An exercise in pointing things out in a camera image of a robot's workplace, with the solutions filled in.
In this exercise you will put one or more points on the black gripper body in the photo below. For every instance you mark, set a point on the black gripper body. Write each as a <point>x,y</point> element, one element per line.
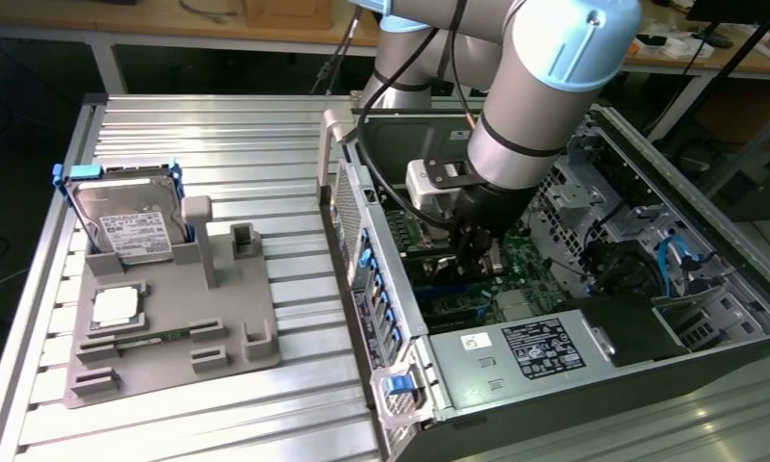
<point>488,207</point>

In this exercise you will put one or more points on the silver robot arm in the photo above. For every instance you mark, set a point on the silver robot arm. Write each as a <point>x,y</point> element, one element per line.
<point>552,48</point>

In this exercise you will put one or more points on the CPU socket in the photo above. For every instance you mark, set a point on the CPU socket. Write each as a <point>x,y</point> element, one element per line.
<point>433,233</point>

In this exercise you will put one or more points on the green motherboard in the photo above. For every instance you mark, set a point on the green motherboard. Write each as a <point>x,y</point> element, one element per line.
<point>526,284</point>

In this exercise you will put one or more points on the grey chipset heatsink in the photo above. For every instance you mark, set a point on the grey chipset heatsink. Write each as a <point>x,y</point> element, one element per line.
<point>516,305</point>

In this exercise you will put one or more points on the metal disk bay cage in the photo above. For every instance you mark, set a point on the metal disk bay cage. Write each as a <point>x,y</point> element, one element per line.
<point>574,202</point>

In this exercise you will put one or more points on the grey power supply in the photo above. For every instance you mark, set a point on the grey power supply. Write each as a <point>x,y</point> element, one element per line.
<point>520,351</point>

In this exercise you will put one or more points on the black plastic shroud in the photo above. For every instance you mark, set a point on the black plastic shroud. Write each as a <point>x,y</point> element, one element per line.
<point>636,332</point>

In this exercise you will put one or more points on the blue case latch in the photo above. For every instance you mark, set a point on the blue case latch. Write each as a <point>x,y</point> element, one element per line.
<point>398,387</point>

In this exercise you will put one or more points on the open grey PC case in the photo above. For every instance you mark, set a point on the open grey PC case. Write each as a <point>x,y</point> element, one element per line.
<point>552,423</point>

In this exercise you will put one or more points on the small orange item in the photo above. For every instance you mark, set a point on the small orange item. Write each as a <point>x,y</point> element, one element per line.
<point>636,47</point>

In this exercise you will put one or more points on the wooden workbench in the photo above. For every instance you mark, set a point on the wooden workbench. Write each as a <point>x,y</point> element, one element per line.
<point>693,60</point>
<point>134,21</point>

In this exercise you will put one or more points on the cardboard box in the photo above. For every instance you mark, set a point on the cardboard box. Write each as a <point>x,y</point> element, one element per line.
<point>288,13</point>

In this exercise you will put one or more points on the grey parts rack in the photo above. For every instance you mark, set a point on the grey parts rack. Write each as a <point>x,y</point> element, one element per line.
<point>166,346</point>

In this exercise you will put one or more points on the black stand pole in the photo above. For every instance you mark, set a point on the black stand pole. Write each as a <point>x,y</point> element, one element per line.
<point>745,45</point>

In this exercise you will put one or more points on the green RAM stick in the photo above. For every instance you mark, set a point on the green RAM stick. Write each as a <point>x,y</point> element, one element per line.
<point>153,337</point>

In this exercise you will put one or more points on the black monitor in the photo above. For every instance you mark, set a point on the black monitor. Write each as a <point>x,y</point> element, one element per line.
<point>732,9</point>

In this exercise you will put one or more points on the silver CPU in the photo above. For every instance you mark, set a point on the silver CPU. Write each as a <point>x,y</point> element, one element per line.
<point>118,308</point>

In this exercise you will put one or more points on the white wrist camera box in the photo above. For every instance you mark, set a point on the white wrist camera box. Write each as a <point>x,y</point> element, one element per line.
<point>426,192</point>

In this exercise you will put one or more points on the hard disk with blue bracket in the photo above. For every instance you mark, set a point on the hard disk with blue bracket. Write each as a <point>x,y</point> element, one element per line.
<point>128,221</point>

